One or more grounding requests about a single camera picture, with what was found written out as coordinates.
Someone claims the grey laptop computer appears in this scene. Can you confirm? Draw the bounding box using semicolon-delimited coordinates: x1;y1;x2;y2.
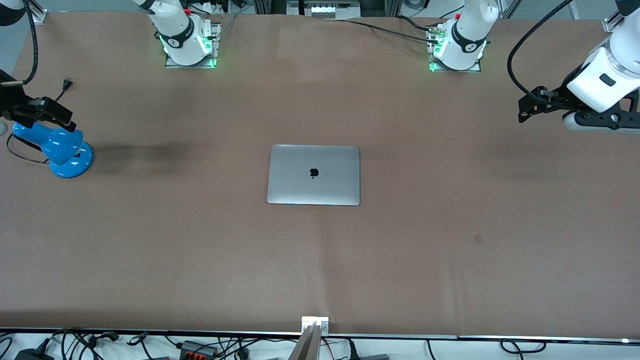
266;144;361;207

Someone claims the blue desk lamp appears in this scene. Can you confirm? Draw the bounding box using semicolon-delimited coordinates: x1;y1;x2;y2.
12;122;95;179

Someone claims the brown table cover mat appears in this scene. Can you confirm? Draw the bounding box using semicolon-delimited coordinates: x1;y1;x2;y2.
0;11;640;337

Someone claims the white power strip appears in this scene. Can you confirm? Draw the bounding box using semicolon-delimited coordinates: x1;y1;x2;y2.
197;0;233;14

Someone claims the grey socket strip box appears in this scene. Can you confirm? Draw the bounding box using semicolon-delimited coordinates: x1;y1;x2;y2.
287;0;362;20

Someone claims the black power adapter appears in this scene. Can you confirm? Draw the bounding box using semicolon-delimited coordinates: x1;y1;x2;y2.
14;341;53;360

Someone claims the black box with orange connectors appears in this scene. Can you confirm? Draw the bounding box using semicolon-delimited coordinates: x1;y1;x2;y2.
179;340;219;360

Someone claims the black lamp power cord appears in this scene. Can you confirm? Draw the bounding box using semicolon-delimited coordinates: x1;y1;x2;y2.
6;77;75;165

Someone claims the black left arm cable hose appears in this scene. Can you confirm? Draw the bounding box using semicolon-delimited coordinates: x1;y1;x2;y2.
507;0;576;101

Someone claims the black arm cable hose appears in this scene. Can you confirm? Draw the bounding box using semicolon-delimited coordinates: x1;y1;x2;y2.
507;0;576;101
21;0;39;85

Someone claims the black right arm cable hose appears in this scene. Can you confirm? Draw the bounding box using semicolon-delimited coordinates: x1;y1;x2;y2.
21;0;39;85

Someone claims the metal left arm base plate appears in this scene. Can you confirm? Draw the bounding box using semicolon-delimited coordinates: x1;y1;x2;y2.
428;25;483;73

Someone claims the thick black table cable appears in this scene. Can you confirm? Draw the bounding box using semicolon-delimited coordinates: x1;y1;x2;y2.
396;15;441;38

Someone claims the thin black table cable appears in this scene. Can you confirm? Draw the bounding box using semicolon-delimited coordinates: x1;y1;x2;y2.
320;18;441;45

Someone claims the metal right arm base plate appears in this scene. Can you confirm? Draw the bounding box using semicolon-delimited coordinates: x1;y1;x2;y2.
165;22;221;69

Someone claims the thin grey base cable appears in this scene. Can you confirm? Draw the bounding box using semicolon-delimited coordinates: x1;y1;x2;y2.
218;13;240;38

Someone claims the black looped floor cable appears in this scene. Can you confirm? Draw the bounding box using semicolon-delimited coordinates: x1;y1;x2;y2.
500;339;547;354

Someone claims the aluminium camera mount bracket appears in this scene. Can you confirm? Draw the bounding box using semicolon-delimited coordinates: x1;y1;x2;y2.
287;316;330;360

